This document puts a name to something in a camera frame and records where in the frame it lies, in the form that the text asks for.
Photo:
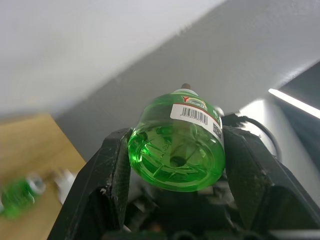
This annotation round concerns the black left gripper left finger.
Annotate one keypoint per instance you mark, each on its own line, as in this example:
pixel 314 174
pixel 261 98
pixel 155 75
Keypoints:
pixel 100 175

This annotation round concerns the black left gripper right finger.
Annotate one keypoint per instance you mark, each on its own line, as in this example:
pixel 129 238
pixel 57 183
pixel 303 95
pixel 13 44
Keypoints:
pixel 255 175

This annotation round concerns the green liquid bottle with barcode label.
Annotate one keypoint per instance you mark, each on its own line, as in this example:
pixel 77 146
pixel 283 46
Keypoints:
pixel 175 150

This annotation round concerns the white mosquito repellent heater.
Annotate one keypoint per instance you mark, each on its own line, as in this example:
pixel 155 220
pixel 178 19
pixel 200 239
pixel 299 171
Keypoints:
pixel 64 186

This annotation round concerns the green liquid bottle with open neck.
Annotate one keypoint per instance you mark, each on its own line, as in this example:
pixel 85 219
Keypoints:
pixel 16 200

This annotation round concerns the long ceiling light strip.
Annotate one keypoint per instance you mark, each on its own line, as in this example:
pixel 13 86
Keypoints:
pixel 295 101

